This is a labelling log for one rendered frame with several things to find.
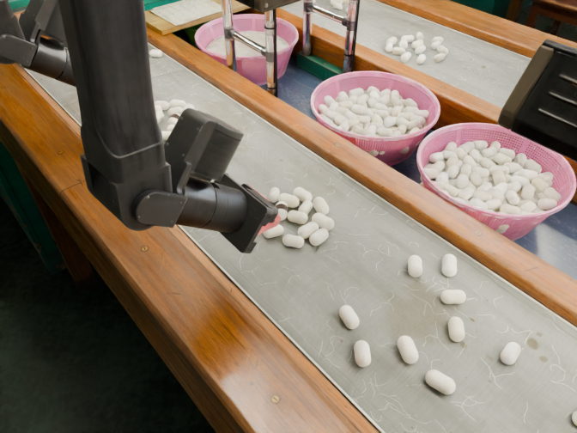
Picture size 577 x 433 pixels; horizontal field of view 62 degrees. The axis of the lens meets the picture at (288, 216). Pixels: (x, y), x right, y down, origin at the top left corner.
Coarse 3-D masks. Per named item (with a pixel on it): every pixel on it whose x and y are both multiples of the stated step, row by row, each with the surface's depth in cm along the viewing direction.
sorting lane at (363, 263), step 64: (256, 128) 98; (320, 192) 84; (256, 256) 73; (320, 256) 73; (384, 256) 73; (320, 320) 65; (384, 320) 65; (512, 320) 65; (384, 384) 58; (512, 384) 58; (576, 384) 58
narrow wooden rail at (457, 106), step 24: (312, 24) 129; (312, 48) 128; (336, 48) 121; (360, 48) 119; (408, 72) 110; (456, 96) 102; (456, 120) 103; (480, 120) 98; (576, 168) 87; (576, 192) 90
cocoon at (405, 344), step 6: (402, 336) 61; (402, 342) 60; (408, 342) 60; (402, 348) 60; (408, 348) 59; (414, 348) 59; (402, 354) 60; (408, 354) 59; (414, 354) 59; (408, 360) 59; (414, 360) 59
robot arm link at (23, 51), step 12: (36, 0) 75; (48, 0) 74; (24, 12) 76; (36, 12) 74; (48, 12) 75; (24, 24) 75; (36, 24) 74; (48, 24) 76; (60, 24) 76; (0, 36) 70; (12, 36) 71; (24, 36) 75; (60, 36) 77; (0, 48) 71; (12, 48) 72; (24, 48) 73; (36, 48) 74; (12, 60) 73; (24, 60) 74
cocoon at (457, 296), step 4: (444, 292) 66; (448, 292) 66; (452, 292) 66; (456, 292) 66; (460, 292) 66; (464, 292) 66; (440, 296) 66; (444, 296) 66; (448, 296) 65; (452, 296) 65; (456, 296) 65; (460, 296) 65; (464, 296) 65; (444, 300) 66; (448, 300) 65; (452, 300) 65; (456, 300) 65; (460, 300) 65; (464, 300) 66
